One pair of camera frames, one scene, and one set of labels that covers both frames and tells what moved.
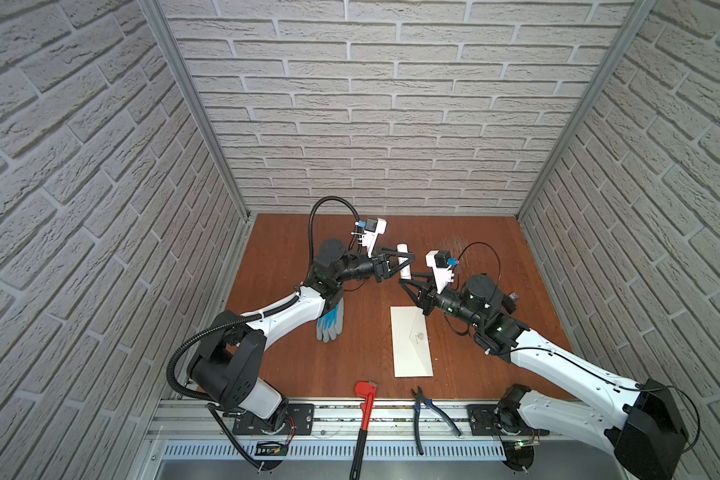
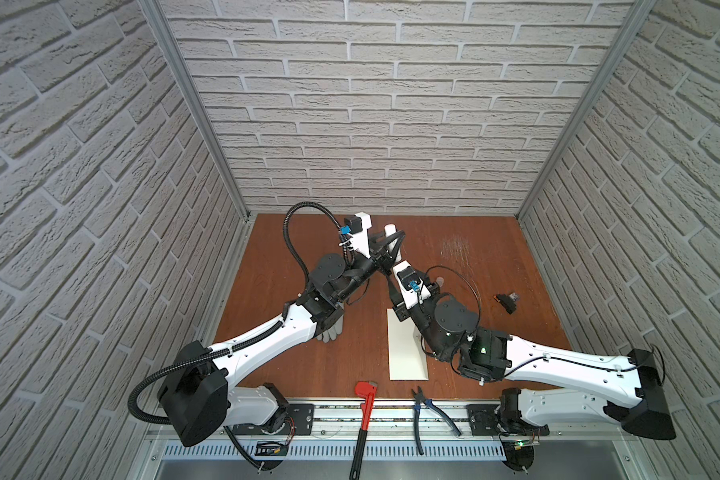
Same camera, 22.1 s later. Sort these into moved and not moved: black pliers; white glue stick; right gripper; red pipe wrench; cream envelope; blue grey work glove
Moved: white glue stick; right gripper
Not moved: red pipe wrench; black pliers; cream envelope; blue grey work glove
